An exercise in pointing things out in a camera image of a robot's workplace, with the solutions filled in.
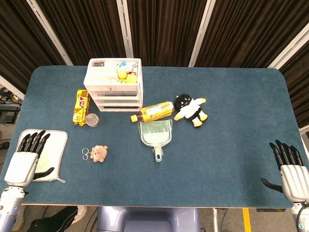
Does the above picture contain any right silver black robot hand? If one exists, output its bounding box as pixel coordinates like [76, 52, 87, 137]
[260, 139, 309, 203]

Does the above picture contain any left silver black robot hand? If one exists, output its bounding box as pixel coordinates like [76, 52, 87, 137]
[4, 130, 55, 187]

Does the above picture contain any small brown teddy keychain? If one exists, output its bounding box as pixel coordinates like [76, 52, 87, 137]
[81, 145, 109, 163]

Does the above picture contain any white plastic drawer organizer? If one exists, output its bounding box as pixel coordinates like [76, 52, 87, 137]
[83, 58, 144, 113]

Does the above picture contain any white cloth with stitched edge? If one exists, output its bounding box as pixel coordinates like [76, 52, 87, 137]
[18, 129, 69, 184]

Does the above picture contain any black electronics box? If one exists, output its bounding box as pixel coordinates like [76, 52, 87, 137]
[0, 106, 20, 124]

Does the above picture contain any white sneaker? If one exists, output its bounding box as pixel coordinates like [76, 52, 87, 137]
[70, 205, 88, 224]

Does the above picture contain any yellow snack package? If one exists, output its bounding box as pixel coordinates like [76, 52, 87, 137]
[72, 89, 91, 126]

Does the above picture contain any white table leg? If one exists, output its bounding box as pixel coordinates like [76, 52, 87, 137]
[212, 207, 219, 232]

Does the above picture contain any blue felt table cover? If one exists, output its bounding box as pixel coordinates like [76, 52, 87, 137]
[0, 66, 309, 208]

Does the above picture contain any black white penguin plush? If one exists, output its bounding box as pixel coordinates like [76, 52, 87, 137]
[173, 93, 209, 128]

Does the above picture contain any blue-grey robot torso base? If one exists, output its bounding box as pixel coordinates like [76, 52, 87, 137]
[96, 206, 201, 232]

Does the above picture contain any pale green wrapped dustpan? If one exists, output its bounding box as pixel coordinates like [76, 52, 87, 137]
[137, 119, 174, 162]

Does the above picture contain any yellow label tea bottle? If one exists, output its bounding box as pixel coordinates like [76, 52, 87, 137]
[130, 101, 175, 123]

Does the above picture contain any dark brown pleated curtain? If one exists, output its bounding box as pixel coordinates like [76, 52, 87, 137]
[0, 0, 309, 129]

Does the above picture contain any white metal frame post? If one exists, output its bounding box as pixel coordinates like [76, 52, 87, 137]
[26, 0, 73, 66]
[267, 23, 309, 69]
[116, 0, 134, 58]
[0, 74, 25, 100]
[188, 0, 213, 68]

